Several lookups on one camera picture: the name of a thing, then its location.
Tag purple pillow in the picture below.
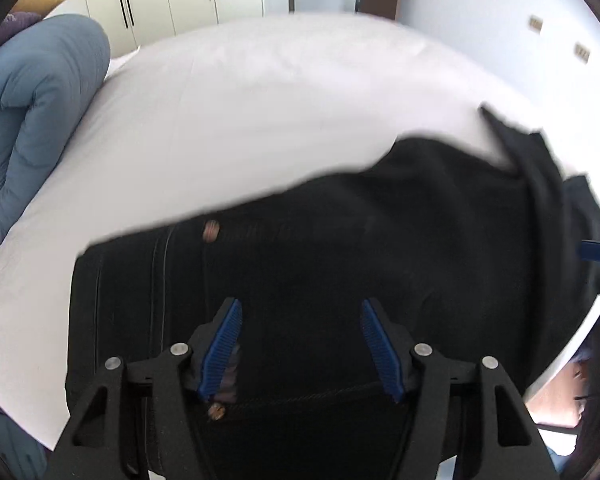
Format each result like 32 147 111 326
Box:
0 12 43 48

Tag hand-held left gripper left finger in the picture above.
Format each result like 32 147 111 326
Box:
45 297 243 480

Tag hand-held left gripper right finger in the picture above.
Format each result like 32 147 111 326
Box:
360 297 556 480

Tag bed with white sheet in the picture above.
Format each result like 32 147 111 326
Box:
0 12 600 451

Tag black pants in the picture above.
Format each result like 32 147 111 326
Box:
65 105 600 480

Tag yellow pillow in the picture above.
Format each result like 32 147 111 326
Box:
12 0 77 15

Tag blue rolled duvet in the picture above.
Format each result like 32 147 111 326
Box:
0 14 112 247

